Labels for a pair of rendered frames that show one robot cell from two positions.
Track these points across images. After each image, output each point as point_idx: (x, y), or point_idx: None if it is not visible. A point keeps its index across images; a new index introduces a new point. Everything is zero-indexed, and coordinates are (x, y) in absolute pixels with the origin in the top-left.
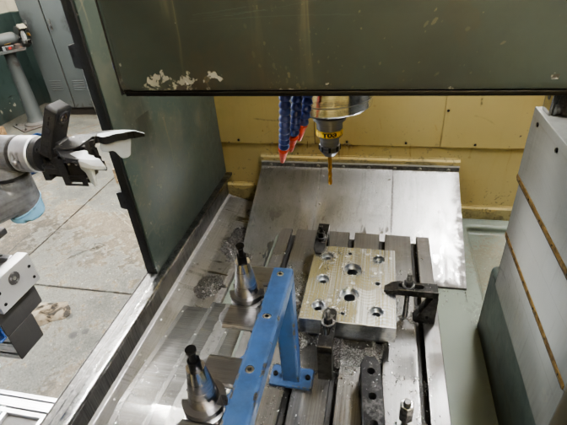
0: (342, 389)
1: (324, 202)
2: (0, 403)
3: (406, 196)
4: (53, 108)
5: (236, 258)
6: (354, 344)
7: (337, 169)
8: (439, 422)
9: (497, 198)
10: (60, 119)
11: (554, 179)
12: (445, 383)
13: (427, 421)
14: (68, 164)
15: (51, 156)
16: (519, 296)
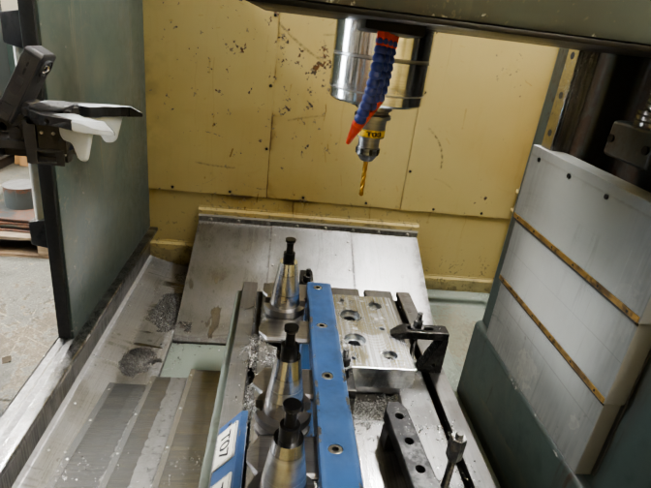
0: (363, 444)
1: (278, 264)
2: None
3: (367, 259)
4: (37, 51)
5: (170, 328)
6: (363, 397)
7: (290, 228)
8: (475, 467)
9: (451, 267)
10: (43, 68)
11: (569, 202)
12: (469, 428)
13: (458, 471)
14: (41, 133)
15: (13, 120)
16: (525, 334)
